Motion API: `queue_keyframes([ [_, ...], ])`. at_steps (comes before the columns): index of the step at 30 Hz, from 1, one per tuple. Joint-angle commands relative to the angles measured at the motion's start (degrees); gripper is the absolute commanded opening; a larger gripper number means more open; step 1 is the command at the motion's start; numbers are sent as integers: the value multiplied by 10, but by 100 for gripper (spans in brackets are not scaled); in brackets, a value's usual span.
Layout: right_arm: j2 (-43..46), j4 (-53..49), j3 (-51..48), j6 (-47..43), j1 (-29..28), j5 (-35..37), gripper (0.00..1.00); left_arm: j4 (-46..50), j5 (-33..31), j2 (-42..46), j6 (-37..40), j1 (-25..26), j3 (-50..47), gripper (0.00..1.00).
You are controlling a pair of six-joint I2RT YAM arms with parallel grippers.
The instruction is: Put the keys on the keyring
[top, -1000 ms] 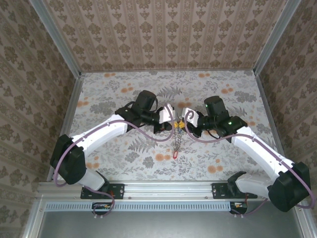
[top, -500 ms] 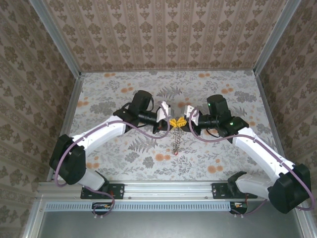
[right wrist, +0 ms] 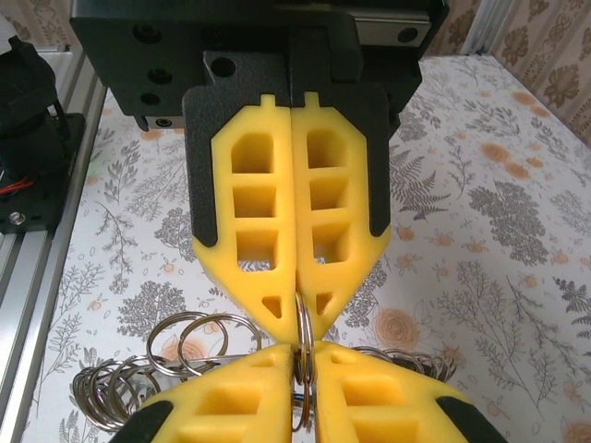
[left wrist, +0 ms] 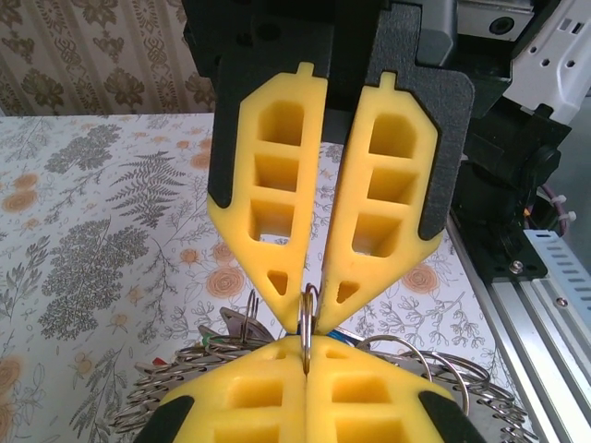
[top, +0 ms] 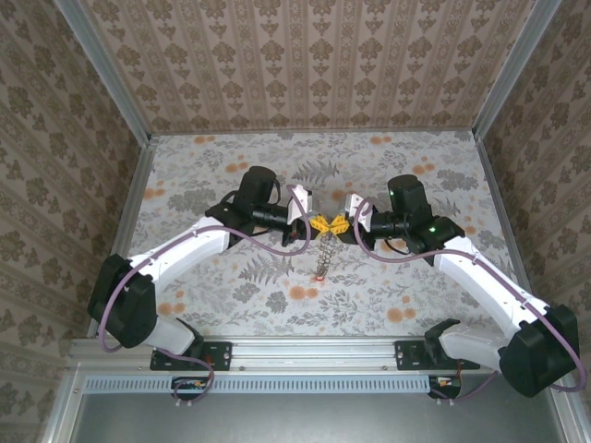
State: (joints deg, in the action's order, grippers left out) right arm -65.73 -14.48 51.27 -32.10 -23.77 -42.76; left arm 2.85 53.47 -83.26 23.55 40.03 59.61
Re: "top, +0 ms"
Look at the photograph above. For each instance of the large metal keyring with keys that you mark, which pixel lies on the large metal keyring with keys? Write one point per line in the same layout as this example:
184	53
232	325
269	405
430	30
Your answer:
325	254

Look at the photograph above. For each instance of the aluminium corner post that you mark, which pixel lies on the aluminium corner post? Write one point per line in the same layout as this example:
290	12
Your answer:
508	69
104	74

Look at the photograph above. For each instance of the long aluminium base rail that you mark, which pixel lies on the long aluminium base rail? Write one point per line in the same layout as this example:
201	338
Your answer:
314	353

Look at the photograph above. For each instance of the grey metal sheet panel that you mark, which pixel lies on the grey metal sheet panel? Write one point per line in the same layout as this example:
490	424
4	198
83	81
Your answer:
277	420

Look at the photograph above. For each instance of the aluminium side rail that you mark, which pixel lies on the aluminium side rail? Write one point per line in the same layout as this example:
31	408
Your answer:
131	212
503	207

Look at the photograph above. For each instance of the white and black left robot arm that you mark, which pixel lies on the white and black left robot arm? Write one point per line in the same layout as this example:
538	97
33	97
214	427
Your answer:
184	254

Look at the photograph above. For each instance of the thin aluminium wall rail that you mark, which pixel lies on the thin aluminium wall rail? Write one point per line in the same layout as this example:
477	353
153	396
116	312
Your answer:
314	132

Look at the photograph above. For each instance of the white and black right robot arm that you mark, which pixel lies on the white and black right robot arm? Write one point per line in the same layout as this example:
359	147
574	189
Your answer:
485	281

